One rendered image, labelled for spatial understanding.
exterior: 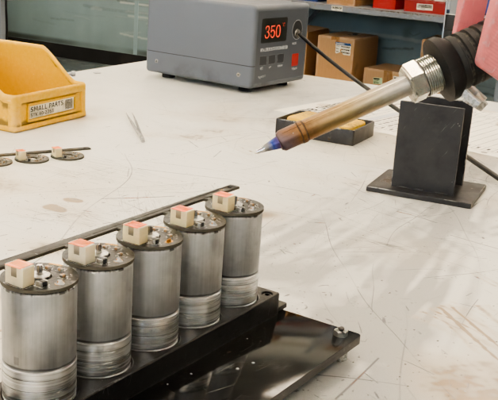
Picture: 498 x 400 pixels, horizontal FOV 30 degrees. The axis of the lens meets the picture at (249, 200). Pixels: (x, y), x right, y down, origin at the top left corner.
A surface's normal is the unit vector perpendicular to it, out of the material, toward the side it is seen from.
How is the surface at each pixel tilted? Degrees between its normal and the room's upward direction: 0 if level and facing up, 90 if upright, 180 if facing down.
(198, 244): 90
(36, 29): 90
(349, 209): 0
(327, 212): 0
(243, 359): 0
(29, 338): 90
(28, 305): 90
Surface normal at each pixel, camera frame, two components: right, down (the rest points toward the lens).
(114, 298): 0.63, 0.26
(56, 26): -0.48, 0.22
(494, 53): 0.10, 0.43
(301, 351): 0.07, -0.96
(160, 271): 0.40, 0.29
